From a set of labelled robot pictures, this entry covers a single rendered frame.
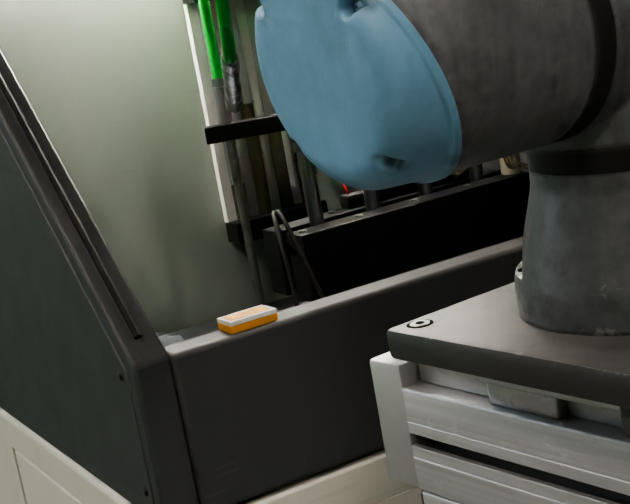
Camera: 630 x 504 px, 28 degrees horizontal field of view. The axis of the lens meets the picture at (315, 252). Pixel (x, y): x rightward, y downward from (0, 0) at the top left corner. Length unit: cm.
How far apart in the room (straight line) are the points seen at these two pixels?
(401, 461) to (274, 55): 35
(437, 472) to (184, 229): 94
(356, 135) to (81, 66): 111
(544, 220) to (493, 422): 14
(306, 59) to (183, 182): 113
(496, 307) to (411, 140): 22
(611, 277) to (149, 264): 110
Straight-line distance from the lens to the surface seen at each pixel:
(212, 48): 165
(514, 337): 71
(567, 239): 70
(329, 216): 152
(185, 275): 173
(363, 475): 127
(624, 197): 69
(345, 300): 123
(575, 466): 75
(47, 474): 155
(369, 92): 57
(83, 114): 167
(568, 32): 63
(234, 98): 138
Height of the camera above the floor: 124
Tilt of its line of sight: 11 degrees down
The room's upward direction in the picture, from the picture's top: 10 degrees counter-clockwise
